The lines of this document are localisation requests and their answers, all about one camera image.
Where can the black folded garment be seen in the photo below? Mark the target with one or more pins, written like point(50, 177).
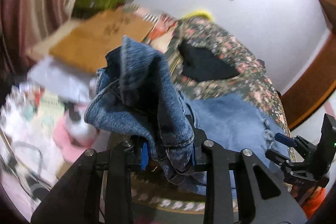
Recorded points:
point(200, 64)

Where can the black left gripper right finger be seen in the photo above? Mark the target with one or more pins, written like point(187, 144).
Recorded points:
point(199, 158)

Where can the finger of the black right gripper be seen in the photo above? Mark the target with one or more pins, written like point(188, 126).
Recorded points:
point(283, 139)

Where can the brown wooden door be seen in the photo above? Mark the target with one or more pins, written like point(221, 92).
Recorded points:
point(317, 83)

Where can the floral green bedspread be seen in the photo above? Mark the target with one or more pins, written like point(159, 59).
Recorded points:
point(225, 86)

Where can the yellow round cushion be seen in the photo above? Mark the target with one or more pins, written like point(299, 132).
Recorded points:
point(201, 14)

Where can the orange sleeve forearm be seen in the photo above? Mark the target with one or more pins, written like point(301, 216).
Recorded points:
point(311, 199)

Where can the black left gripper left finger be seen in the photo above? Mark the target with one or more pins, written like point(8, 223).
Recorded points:
point(139, 156)

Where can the black camera box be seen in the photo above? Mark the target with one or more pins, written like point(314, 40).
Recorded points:
point(325, 151)

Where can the blue denim jeans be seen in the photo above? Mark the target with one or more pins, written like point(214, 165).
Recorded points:
point(135, 95)

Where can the wooden headboard panel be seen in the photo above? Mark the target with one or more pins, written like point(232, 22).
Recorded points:
point(83, 44)

